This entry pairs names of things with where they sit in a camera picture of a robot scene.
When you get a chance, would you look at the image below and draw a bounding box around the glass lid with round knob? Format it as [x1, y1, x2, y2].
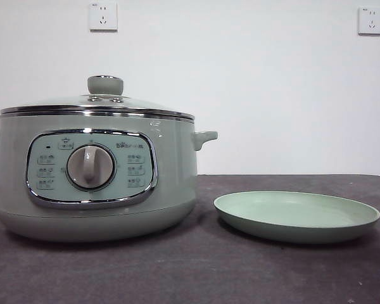
[0, 75, 196, 120]

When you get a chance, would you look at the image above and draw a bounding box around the pale green electric steamer pot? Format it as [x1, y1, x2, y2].
[0, 109, 219, 243]

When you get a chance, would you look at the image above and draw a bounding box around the pale green round plate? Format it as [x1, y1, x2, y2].
[213, 190, 380, 244]

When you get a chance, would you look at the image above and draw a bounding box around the white wall socket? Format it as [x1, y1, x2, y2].
[89, 2, 118, 32]
[358, 7, 380, 36]

